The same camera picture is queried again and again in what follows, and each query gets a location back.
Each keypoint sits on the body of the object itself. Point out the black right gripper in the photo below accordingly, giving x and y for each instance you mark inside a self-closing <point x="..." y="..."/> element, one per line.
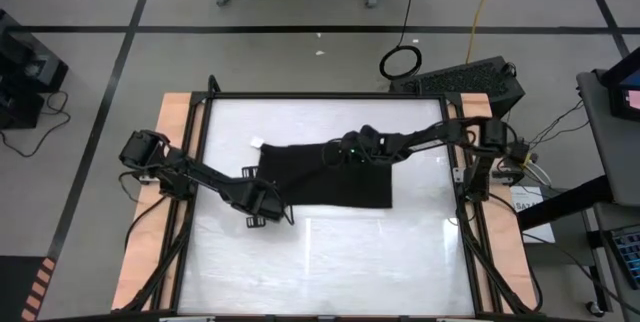
<point x="357" y="144"/>

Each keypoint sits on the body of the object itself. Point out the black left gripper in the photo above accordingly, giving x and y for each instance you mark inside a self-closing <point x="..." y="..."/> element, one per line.
<point x="257" y="199"/>

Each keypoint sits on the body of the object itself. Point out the black towel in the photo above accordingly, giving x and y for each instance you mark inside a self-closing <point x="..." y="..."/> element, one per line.
<point x="325" y="187"/>

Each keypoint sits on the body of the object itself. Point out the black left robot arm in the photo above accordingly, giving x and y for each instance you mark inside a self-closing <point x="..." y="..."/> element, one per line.
<point x="200" y="177"/>

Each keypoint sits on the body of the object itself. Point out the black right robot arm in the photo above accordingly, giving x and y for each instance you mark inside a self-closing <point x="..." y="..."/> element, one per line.
<point x="430" y="137"/>

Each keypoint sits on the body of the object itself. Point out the light wooden mounting board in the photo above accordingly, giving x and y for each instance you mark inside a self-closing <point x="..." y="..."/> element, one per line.
<point x="475" y="104"/>
<point x="172" y="117"/>

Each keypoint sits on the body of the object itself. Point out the black computer tower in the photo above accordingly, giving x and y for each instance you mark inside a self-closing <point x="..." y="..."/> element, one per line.
<point x="465" y="82"/>

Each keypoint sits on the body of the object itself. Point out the small black hub box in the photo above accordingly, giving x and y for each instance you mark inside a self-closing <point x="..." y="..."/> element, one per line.
<point x="519" y="152"/>

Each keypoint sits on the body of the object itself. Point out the white paper sheet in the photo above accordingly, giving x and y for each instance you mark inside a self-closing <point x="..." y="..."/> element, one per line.
<point x="537" y="227"/>

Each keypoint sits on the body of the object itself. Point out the black side table stand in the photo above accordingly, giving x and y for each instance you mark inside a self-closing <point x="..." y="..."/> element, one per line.
<point x="565" y="202"/>

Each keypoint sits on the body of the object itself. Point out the black mat with orange stripes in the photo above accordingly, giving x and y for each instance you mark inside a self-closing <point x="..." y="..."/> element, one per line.
<point x="15" y="287"/>

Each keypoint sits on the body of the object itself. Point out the grey side table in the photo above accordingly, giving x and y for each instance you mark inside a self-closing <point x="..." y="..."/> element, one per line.
<point x="615" y="162"/>

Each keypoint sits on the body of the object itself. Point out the black monitor with lit screen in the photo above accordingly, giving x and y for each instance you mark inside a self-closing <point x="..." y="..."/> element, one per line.
<point x="617" y="107"/>

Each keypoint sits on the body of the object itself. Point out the black equipment cart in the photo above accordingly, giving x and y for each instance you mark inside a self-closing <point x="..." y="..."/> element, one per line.
<point x="25" y="62"/>

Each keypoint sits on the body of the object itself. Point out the black keyboard with blue keys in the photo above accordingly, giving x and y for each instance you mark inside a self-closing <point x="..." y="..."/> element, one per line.
<point x="627" y="257"/>

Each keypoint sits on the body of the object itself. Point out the black metal table frame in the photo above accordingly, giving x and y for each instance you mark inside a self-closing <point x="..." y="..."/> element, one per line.
<point x="325" y="95"/>

